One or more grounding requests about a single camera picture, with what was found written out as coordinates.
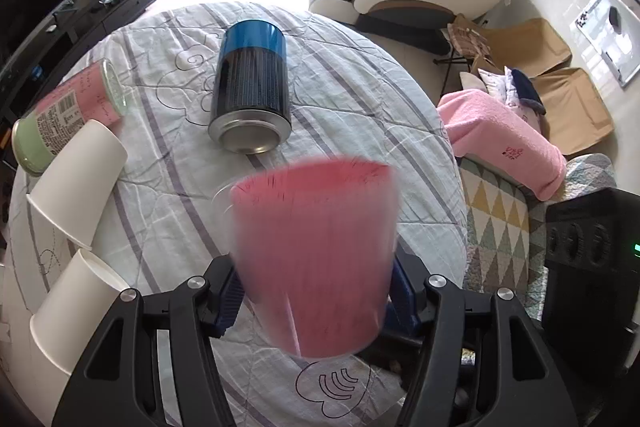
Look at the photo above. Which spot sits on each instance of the striped white bed sheet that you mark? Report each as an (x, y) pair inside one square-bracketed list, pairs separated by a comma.
[(350, 117)]

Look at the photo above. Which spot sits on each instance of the pink towel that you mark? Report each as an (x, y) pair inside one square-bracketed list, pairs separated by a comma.
[(500, 137)]

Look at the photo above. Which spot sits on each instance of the pink plastic cup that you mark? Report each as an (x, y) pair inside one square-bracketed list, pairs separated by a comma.
[(312, 257)]

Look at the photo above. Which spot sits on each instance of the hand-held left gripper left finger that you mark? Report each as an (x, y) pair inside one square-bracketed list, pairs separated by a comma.
[(227, 302)]

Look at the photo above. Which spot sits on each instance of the dark blue cloth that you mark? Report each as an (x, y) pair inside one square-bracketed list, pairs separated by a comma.
[(525, 89)]

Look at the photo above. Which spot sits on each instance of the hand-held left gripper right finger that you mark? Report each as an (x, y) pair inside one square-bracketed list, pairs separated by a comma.
[(402, 302)]

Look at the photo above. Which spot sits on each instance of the blue and black can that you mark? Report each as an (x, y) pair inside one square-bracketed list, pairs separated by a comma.
[(252, 84)]

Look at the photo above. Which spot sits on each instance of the white board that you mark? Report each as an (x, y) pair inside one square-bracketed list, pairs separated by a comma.
[(607, 34)]

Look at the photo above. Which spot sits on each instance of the black tv cabinet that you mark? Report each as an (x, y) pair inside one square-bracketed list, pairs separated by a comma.
[(95, 17)]

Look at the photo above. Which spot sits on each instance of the white paper cup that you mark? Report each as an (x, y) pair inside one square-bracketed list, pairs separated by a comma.
[(77, 182), (65, 312)]

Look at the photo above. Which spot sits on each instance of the triangle patterned quilt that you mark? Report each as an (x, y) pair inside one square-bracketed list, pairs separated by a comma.
[(505, 232)]

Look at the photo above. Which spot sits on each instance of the brown cardboard sheet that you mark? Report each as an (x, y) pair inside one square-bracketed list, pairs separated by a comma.
[(530, 44), (575, 107)]

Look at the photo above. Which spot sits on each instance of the pink and green can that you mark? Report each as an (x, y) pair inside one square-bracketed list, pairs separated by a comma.
[(70, 107)]

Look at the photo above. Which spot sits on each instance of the folding chair with clothes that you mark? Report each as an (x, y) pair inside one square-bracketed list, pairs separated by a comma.
[(465, 42)]

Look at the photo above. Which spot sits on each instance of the black speaker box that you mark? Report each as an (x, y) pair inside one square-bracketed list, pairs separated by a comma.
[(590, 277)]

